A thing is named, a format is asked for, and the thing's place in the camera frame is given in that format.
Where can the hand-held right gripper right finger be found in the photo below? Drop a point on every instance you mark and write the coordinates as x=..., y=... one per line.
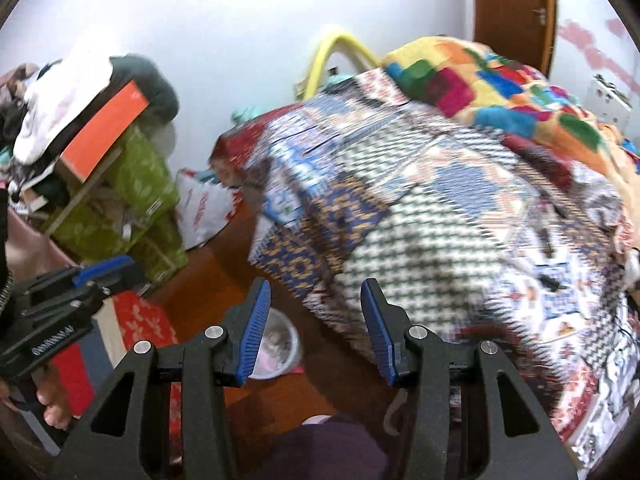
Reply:
x=380, y=335

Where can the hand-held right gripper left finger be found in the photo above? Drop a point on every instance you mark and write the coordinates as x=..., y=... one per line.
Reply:
x=252, y=335

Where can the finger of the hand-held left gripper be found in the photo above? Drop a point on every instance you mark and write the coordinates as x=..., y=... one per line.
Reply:
x=120, y=285
x=102, y=269

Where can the white plastic cup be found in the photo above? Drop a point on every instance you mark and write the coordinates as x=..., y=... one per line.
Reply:
x=277, y=347

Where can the person's left hand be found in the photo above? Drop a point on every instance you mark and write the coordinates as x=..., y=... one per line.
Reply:
x=55, y=400

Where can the red floral box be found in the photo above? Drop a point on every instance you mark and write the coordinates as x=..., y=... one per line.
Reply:
x=145, y=320

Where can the red white blue striped cloth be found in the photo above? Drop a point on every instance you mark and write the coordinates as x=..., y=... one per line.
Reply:
x=90, y=360

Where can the black white braided band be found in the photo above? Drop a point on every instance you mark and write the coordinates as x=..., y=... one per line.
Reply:
x=7, y=280

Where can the pink slipper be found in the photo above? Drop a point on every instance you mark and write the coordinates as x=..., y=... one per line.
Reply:
x=317, y=420

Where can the white red-printed plastic bag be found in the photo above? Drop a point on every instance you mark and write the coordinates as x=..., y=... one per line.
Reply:
x=202, y=210

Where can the person's purple trouser leg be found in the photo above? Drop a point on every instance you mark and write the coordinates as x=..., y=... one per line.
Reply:
x=325, y=450

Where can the patchwork patterned bedsheet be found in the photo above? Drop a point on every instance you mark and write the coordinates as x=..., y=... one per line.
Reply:
x=425, y=210

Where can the orange cardboard box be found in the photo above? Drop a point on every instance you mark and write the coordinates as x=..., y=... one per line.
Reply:
x=105, y=130

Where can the pile of mixed clothes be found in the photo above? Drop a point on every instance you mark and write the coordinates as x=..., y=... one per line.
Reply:
x=15, y=110

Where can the dark green bundle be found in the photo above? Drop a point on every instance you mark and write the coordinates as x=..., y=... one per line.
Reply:
x=150, y=85

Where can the teal plush toy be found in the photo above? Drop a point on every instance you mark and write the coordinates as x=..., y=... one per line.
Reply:
x=245, y=116

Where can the teal cloth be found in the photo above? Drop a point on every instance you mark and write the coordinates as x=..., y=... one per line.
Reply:
x=340, y=81

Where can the colourful block-patterned blanket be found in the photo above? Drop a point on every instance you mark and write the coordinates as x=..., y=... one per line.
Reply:
x=500, y=95

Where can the yellow foam tube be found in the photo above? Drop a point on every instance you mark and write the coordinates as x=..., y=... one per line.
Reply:
x=320, y=60

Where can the small white cabinet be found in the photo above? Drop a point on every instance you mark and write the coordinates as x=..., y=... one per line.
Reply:
x=612, y=102

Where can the brown wooden door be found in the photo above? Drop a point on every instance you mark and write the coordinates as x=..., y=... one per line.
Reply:
x=510, y=15

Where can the group of red heart stickers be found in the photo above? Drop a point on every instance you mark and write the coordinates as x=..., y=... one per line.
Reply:
x=585, y=42

